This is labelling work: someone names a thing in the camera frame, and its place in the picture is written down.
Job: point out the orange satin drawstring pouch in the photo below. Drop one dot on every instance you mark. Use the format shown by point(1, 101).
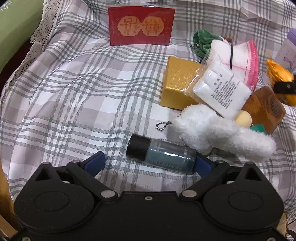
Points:
point(282, 82)

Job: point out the red envelope box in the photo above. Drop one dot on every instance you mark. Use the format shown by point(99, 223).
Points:
point(130, 25)

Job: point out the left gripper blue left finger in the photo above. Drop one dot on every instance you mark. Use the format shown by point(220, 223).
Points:
point(94, 164)

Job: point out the gold cardboard box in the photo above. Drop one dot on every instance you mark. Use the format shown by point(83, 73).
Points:
point(178, 75)

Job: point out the white cotton pads pack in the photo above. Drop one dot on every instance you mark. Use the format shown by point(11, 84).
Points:
point(216, 85)

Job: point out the green cushion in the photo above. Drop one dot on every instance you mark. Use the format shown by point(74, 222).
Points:
point(19, 20)

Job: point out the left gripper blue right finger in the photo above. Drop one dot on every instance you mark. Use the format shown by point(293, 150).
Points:
point(203, 166)

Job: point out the purple cartoon water bottle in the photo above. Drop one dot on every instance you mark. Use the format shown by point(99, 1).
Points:
point(286, 56)

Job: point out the small dark glass bottle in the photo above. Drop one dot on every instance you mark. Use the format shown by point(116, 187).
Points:
point(161, 154)

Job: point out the green white plush toy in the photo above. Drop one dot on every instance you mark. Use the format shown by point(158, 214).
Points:
point(202, 40)

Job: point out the white fluffy plush toy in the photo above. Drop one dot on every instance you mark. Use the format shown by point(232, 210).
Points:
point(219, 132)

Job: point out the brown leather case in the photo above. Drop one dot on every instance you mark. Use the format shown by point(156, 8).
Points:
point(265, 109)

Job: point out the pink white towel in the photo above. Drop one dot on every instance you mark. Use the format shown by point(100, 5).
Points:
point(242, 59)

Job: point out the grey plaid cloth cover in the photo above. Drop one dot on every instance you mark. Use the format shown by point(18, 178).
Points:
point(83, 95)

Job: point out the cream green wooden toy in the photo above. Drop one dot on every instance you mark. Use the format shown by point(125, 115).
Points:
point(244, 119)

